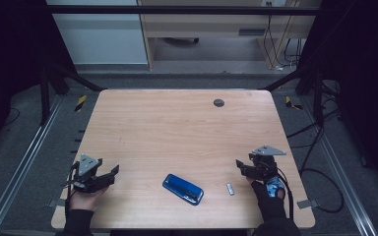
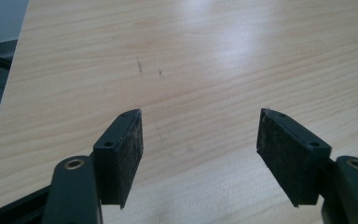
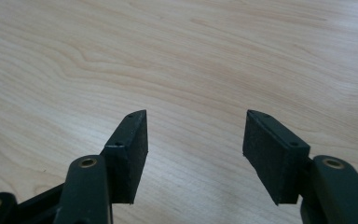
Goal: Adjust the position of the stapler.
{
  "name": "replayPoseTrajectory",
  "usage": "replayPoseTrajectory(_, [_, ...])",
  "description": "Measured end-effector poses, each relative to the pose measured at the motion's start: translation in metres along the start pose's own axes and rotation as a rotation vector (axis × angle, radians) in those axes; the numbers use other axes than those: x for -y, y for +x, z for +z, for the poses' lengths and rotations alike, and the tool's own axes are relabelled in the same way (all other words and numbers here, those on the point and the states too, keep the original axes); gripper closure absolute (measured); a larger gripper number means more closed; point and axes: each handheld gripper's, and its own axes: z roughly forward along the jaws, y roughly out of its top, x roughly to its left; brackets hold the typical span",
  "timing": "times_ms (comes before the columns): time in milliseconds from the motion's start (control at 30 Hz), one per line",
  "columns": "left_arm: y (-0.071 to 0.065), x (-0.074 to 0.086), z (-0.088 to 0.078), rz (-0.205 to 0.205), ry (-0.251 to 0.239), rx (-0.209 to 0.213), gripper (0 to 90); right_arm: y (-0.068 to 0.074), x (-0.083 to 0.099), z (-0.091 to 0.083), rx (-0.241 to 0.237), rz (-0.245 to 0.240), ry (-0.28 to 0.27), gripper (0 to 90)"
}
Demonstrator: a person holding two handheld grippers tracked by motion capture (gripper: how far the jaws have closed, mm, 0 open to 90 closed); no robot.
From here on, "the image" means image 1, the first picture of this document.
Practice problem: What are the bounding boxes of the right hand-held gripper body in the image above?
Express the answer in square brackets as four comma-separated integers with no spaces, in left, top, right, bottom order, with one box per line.
[247,145,287,181]

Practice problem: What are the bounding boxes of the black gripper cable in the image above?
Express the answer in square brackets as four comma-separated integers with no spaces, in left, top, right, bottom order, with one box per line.
[276,166,295,220]
[63,161,81,218]

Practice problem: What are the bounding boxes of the aluminium floor rail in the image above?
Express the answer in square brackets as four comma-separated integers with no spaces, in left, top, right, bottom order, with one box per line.
[0,94,64,236]
[299,96,378,236]

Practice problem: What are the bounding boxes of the black curtain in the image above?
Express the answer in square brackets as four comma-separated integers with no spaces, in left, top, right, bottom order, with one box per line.
[0,0,77,158]
[299,0,378,190]

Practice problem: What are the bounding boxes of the person's left hand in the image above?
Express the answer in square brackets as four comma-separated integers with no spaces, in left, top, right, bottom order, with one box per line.
[68,186,109,211]

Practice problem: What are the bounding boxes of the black floor cable loop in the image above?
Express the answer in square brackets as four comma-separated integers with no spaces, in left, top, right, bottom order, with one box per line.
[286,107,347,214]

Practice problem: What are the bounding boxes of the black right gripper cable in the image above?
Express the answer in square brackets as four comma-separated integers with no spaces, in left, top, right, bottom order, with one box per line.
[276,166,295,220]

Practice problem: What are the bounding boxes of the grey table edge bracket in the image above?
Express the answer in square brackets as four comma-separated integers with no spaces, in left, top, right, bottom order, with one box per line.
[47,198,68,208]
[296,199,320,210]

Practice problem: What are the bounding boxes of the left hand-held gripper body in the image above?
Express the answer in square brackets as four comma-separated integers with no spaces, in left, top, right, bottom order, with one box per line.
[68,153,112,195]

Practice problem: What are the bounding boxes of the white cabinet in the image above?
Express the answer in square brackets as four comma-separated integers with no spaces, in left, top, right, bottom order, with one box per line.
[45,0,149,65]

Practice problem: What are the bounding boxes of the blue stapler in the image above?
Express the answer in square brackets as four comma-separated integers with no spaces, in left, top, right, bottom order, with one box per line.
[161,173,205,207]

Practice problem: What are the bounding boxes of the cables under wooden desk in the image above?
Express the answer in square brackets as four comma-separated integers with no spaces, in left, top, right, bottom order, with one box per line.
[263,1,302,71]

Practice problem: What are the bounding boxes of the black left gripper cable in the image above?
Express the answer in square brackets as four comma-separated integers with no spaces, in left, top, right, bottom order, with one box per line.
[63,161,81,218]

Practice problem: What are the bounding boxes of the black frame strut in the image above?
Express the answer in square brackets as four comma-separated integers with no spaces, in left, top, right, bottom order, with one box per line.
[259,63,327,127]
[38,62,108,126]

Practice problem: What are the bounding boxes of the light wooden desk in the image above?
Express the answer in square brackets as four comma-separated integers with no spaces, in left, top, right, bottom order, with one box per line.
[137,0,323,71]

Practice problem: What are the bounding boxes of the yellow-handled clamp right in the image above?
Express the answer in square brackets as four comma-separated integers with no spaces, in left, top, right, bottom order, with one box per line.
[284,95,303,111]

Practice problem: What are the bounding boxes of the black horizontal frame bar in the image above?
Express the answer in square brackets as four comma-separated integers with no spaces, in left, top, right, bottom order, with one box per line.
[45,4,321,16]

